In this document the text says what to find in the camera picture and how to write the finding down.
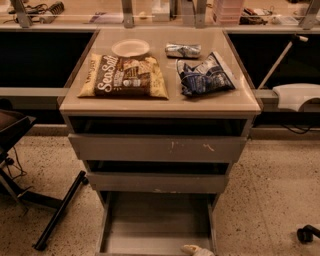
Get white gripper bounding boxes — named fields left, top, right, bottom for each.
left=181, top=245, right=215, bottom=256

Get grey bottom drawer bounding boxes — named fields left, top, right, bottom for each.
left=95, top=192, right=216, bottom=256

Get grey drawer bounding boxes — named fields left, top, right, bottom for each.
left=87, top=172, right=228, bottom=194
left=69, top=134, right=246, bottom=163
left=95, top=192, right=216, bottom=256

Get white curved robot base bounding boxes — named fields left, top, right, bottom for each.
left=273, top=83, right=320, bottom=112

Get grey drawer cabinet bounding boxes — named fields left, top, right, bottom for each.
left=58, top=27, right=263, bottom=214

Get grey middle drawer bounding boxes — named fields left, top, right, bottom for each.
left=87, top=172, right=228, bottom=194

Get grey top drawer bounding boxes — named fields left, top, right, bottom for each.
left=69, top=134, right=246, bottom=163

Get black caster wheel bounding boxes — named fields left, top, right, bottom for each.
left=297, top=225, right=320, bottom=244

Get blue crumpled chip bag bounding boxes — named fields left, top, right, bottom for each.
left=176, top=52, right=236, bottom=97

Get brown sea salt chip bag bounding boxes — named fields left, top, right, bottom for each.
left=79, top=54, right=169, bottom=99

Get crushed silver can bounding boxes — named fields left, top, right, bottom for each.
left=165, top=43, right=201, bottom=59

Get white paper plate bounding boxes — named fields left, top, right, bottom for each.
left=111, top=39, right=150, bottom=57

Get white rod with black tip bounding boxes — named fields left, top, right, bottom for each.
left=258, top=34, right=309, bottom=89

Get pink plastic storage box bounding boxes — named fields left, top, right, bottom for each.
left=212, top=0, right=245, bottom=25

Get black cables on shelf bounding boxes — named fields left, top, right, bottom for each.
left=3, top=0, right=66, bottom=24

